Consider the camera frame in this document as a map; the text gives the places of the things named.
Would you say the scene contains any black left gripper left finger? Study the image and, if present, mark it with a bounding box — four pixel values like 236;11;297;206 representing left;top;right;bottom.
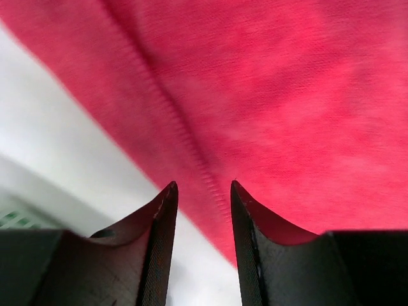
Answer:
1;182;179;305

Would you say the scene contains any white plastic basket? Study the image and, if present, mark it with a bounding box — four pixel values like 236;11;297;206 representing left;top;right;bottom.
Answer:
1;156;106;237

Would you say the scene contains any green towel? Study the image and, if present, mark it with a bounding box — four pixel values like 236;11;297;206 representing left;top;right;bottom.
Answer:
0;209;35;230

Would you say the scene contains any pink towel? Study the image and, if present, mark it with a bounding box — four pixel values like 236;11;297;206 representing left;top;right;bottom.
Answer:
1;1;407;260

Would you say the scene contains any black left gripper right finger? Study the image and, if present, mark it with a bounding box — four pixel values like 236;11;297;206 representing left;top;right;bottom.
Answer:
230;181;407;305

